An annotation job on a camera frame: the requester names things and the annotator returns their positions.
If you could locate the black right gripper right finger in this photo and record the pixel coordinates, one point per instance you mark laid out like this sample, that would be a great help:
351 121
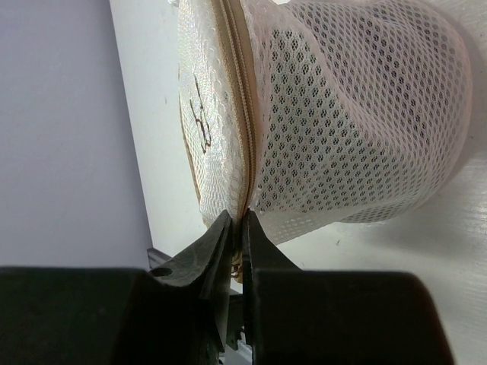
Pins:
296 316

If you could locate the white mesh laundry bag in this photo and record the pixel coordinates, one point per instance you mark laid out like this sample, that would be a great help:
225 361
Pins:
315 112

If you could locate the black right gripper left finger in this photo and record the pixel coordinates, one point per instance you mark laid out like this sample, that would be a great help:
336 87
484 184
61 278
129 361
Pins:
92 315

